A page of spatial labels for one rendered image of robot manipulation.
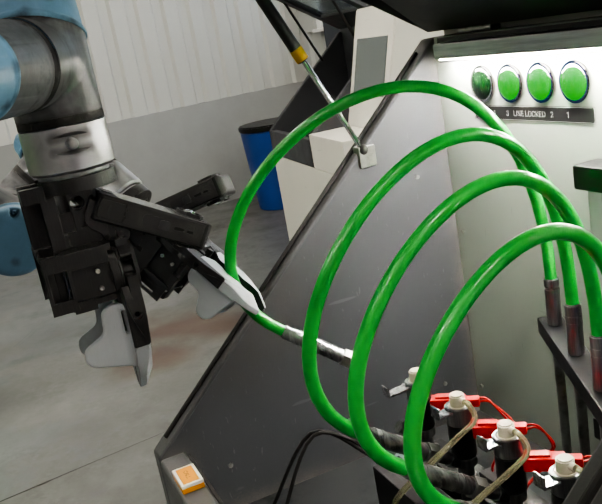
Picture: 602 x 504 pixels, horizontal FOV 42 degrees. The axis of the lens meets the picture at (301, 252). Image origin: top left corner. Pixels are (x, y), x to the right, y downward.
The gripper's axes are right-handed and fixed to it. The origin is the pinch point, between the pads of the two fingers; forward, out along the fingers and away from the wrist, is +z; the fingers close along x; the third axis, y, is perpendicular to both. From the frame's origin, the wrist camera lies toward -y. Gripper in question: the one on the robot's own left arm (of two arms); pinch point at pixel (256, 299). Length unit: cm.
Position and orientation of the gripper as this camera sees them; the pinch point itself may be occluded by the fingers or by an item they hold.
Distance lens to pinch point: 94.1
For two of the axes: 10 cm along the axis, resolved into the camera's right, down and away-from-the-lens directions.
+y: -6.1, 7.6, 2.1
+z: 7.6, 6.4, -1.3
